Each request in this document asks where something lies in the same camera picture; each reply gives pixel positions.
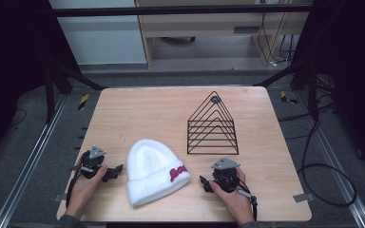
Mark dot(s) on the black horizontal frame bar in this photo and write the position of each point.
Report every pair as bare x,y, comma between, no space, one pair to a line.
177,10

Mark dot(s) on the white cabinet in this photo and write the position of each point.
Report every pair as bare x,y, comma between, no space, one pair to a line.
101,38

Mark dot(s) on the white knitted beanie hat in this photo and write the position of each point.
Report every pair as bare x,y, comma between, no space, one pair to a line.
153,172

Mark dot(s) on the yellow black striped tape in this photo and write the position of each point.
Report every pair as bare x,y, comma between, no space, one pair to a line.
286,98
83,101

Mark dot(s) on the black metal stand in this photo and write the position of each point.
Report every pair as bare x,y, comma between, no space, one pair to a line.
53,88
307,85

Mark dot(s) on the person's right hand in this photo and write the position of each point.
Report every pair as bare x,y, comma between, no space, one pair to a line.
234,202

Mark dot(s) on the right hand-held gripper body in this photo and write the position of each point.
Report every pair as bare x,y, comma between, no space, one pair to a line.
225,174

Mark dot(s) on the person's left hand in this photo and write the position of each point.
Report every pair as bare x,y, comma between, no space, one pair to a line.
84,190

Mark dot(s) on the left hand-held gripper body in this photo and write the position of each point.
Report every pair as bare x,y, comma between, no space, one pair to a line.
92,161

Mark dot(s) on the grey metal table bracket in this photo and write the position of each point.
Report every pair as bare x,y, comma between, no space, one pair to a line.
303,197
59,198

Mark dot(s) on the aluminium floor rail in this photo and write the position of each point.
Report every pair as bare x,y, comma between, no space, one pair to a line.
28,161
336,161

